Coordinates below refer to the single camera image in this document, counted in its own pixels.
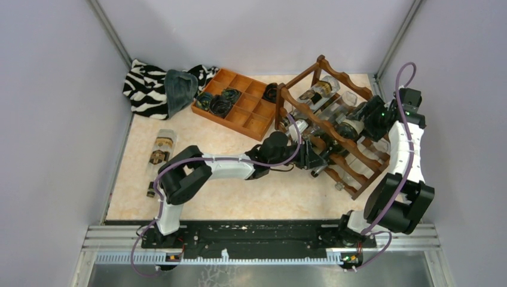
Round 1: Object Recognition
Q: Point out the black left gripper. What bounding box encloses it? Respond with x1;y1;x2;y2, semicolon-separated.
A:
270;136;328;170

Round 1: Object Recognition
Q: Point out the dark wine bottle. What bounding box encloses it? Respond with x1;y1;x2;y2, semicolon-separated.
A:
317;119;360;160

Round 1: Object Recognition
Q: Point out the small clear glass bottle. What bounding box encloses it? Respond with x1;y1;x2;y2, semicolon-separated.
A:
317;91;358;124

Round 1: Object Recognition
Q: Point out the wooden wine rack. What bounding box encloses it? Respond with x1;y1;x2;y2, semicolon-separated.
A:
274;54;423;201

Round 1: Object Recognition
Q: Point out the clear liquor bottle gold label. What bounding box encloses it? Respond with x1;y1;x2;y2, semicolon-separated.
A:
146;129;177;198

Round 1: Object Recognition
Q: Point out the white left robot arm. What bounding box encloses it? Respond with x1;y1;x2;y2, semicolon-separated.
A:
153;132;325;248

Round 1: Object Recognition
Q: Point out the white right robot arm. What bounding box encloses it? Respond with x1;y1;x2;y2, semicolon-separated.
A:
337;88;435;246

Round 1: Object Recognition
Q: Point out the black rolled item right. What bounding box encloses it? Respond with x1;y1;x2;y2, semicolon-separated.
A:
262;83;278;103

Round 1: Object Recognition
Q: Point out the orange wooden compartment tray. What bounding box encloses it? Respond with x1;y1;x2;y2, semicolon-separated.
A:
191;69;275;141

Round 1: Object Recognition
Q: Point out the zebra striped cloth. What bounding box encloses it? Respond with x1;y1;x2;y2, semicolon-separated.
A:
123;59;220;120

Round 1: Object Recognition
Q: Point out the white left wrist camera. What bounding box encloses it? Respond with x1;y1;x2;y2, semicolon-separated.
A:
286;120;309;143

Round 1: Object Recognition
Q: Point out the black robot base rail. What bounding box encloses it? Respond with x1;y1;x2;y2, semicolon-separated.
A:
85;218;376;269

